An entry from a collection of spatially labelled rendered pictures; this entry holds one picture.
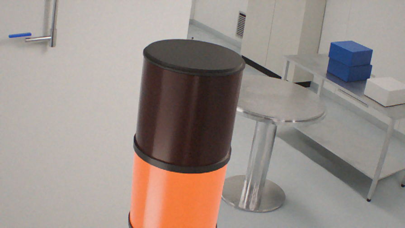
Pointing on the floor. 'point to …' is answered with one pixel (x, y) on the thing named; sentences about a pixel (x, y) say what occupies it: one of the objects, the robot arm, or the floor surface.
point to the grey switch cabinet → (281, 35)
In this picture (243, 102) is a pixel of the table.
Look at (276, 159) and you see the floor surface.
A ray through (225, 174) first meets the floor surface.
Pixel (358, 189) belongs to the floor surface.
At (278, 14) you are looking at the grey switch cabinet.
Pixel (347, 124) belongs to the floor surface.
